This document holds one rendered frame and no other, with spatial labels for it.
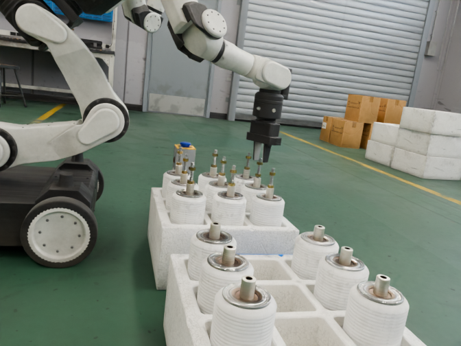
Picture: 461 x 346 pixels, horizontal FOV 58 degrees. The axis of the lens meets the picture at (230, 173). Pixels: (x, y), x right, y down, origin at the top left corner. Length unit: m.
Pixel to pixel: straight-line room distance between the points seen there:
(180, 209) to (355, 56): 6.22
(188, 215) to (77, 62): 0.59
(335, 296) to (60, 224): 0.77
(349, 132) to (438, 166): 1.43
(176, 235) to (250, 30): 5.51
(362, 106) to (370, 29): 2.57
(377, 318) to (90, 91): 1.05
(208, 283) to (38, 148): 0.85
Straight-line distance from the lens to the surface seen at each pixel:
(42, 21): 1.38
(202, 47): 1.14
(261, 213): 1.19
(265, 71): 1.21
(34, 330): 1.04
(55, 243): 1.27
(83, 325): 1.04
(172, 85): 6.25
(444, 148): 3.76
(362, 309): 0.74
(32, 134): 1.43
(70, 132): 1.37
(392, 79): 7.54
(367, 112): 4.97
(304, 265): 0.93
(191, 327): 0.71
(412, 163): 3.75
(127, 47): 6.22
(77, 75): 1.40
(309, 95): 6.80
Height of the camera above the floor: 0.57
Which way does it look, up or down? 12 degrees down
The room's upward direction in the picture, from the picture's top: 7 degrees clockwise
